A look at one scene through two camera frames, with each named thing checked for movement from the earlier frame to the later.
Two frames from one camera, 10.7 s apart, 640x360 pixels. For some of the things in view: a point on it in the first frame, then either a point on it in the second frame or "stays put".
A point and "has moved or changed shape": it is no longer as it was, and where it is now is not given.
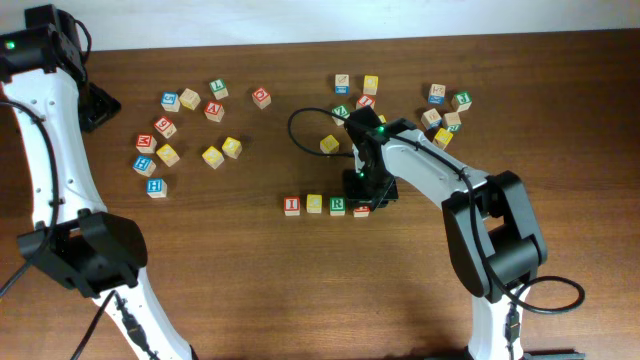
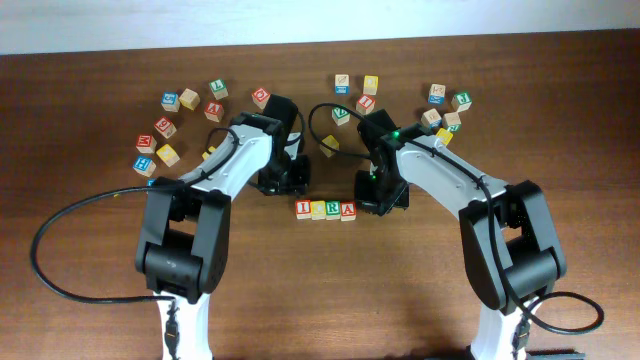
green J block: x=464 y=100 stays put
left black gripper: x=106 y=107 → x=267 y=185
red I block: x=292 y=205 → x=303 y=209
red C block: x=262 y=98 stays put
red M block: x=145 y=143 stays put
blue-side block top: x=341 y=86 stays put
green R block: x=337 y=205 has moved or changed shape
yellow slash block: x=442 y=138 stays put
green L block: x=218 y=88 stays put
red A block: x=361 y=212 has moved or changed shape
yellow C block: x=314 y=203 has moved or changed shape
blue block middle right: x=431 y=119 stays put
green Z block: x=342 y=111 stays put
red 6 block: x=165 y=126 stays put
